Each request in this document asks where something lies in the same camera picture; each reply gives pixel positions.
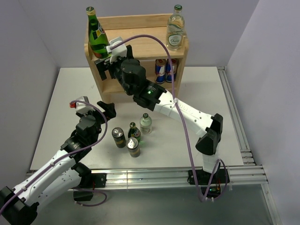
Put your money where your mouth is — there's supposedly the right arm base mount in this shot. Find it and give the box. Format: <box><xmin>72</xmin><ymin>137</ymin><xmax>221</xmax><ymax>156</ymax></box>
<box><xmin>195</xmin><ymin>168</ymin><xmax>230</xmax><ymax>200</ymax></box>

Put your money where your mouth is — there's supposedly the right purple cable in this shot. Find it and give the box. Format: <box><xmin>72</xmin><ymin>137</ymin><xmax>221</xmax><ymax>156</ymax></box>
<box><xmin>111</xmin><ymin>34</ymin><xmax>228</xmax><ymax>202</ymax></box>

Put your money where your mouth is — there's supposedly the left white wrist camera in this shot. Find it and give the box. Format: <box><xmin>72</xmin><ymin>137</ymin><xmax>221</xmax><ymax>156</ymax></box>
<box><xmin>69</xmin><ymin>96</ymin><xmax>94</xmax><ymax>115</ymax></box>

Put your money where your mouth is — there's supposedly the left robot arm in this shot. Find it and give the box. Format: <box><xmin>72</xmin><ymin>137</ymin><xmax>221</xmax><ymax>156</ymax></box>
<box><xmin>0</xmin><ymin>97</ymin><xmax>116</xmax><ymax>225</ymax></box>

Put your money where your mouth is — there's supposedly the black gold can front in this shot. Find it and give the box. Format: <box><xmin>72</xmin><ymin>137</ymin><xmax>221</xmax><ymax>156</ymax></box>
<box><xmin>126</xmin><ymin>137</ymin><xmax>140</xmax><ymax>158</ymax></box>

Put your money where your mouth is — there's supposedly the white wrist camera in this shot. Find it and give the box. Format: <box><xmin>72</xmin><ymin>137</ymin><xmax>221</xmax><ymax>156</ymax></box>
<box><xmin>69</xmin><ymin>96</ymin><xmax>94</xmax><ymax>115</ymax></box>
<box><xmin>106</xmin><ymin>37</ymin><xmax>127</xmax><ymax>64</ymax></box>

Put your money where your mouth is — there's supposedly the green bottle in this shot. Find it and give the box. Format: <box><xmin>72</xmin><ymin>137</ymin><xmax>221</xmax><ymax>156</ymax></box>
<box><xmin>127</xmin><ymin>122</ymin><xmax>141</xmax><ymax>142</ymax></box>
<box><xmin>86</xmin><ymin>7</ymin><xmax>109</xmax><ymax>59</ymax></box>

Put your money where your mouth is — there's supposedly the right blue energy drink can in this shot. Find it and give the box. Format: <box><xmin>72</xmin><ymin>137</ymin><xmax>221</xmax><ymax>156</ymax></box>
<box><xmin>165</xmin><ymin>59</ymin><xmax>178</xmax><ymax>83</ymax></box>

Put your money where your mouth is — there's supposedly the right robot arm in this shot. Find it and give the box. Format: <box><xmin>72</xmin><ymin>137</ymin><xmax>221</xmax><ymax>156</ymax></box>
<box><xmin>96</xmin><ymin>45</ymin><xmax>223</xmax><ymax>183</ymax></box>

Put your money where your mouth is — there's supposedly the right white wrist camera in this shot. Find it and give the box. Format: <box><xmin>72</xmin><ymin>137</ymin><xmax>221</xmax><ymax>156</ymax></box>
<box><xmin>106</xmin><ymin>37</ymin><xmax>127</xmax><ymax>64</ymax></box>

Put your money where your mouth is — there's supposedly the large clear soda water bottle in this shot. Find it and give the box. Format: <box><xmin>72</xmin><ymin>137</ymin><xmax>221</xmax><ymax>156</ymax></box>
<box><xmin>166</xmin><ymin>4</ymin><xmax>185</xmax><ymax>50</ymax></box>

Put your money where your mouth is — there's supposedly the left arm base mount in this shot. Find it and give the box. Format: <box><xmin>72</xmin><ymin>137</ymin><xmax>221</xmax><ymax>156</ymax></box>
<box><xmin>73</xmin><ymin>173</ymin><xmax>107</xmax><ymax>203</ymax></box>

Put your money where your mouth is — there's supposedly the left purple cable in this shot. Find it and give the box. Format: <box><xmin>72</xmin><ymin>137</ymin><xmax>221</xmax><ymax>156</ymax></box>
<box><xmin>0</xmin><ymin>100</ymin><xmax>109</xmax><ymax>211</ymax></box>

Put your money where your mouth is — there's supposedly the wooden two-tier shelf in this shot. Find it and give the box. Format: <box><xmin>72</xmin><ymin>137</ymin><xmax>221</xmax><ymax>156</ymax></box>
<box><xmin>84</xmin><ymin>14</ymin><xmax>189</xmax><ymax>103</ymax></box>

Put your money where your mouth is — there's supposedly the left blue energy drink can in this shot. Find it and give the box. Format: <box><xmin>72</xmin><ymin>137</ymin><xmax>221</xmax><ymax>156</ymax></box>
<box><xmin>155</xmin><ymin>59</ymin><xmax>166</xmax><ymax>84</ymax></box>

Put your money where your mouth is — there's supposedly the aluminium frame rail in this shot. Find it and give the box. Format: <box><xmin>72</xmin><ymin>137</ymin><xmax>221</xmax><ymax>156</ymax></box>
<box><xmin>30</xmin><ymin>67</ymin><xmax>274</xmax><ymax>225</ymax></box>

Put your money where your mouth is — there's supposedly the black gold can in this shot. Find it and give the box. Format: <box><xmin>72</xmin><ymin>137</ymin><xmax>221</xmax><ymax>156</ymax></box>
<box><xmin>126</xmin><ymin>137</ymin><xmax>140</xmax><ymax>158</ymax></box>
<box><xmin>112</xmin><ymin>127</ymin><xmax>126</xmax><ymax>148</ymax></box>

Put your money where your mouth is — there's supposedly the small clear glass bottle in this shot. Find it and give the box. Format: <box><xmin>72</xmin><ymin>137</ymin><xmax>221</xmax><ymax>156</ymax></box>
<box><xmin>140</xmin><ymin>113</ymin><xmax>152</xmax><ymax>134</ymax></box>

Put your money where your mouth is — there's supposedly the purple cable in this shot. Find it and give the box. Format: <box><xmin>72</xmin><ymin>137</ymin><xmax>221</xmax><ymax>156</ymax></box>
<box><xmin>111</xmin><ymin>34</ymin><xmax>228</xmax><ymax>202</ymax></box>
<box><xmin>0</xmin><ymin>100</ymin><xmax>109</xmax><ymax>211</ymax></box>

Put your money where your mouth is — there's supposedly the blue energy drink can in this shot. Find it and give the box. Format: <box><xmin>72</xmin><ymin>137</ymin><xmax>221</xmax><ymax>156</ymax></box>
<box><xmin>165</xmin><ymin>59</ymin><xmax>178</xmax><ymax>83</ymax></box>
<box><xmin>155</xmin><ymin>59</ymin><xmax>166</xmax><ymax>84</ymax></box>

